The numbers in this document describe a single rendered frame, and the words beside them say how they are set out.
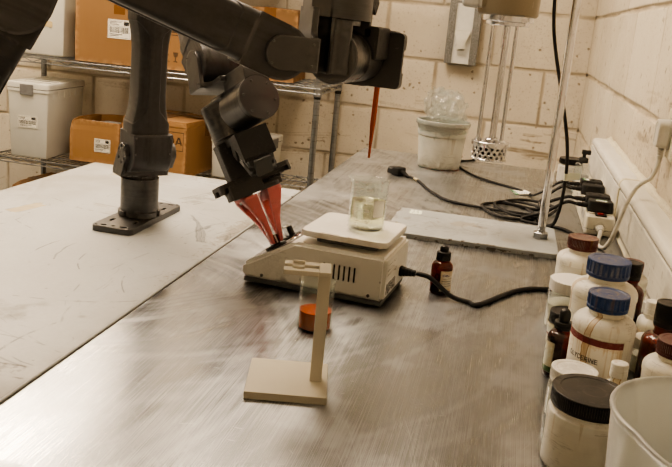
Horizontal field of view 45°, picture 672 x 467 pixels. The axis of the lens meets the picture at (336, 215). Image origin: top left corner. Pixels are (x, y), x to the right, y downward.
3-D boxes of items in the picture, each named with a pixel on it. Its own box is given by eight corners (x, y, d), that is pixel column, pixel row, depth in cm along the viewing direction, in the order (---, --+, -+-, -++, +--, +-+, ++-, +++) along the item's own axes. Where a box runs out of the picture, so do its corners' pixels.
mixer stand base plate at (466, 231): (383, 234, 143) (383, 229, 142) (399, 211, 162) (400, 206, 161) (558, 260, 137) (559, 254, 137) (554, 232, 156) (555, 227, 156)
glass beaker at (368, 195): (391, 232, 111) (397, 175, 109) (374, 240, 107) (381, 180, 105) (352, 224, 114) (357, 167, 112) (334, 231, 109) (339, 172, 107)
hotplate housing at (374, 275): (240, 282, 111) (244, 226, 109) (276, 258, 123) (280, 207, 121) (397, 313, 105) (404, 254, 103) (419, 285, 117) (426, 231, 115)
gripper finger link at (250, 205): (312, 229, 109) (285, 164, 109) (263, 250, 107) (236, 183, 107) (299, 231, 116) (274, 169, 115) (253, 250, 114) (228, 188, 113)
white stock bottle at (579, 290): (631, 383, 90) (652, 271, 87) (566, 376, 90) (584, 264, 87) (614, 357, 97) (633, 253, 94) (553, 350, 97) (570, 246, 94)
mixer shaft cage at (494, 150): (468, 159, 143) (487, 14, 137) (470, 154, 150) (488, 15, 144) (506, 164, 142) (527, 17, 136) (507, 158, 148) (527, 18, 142)
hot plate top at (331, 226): (298, 235, 108) (299, 228, 107) (327, 216, 119) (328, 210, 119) (386, 250, 104) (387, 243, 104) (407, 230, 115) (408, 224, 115)
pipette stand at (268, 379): (243, 398, 78) (251, 271, 75) (251, 364, 86) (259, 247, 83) (326, 405, 78) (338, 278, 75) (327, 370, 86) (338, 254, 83)
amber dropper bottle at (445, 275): (424, 292, 114) (430, 244, 113) (434, 287, 117) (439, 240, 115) (444, 297, 113) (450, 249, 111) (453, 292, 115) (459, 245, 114)
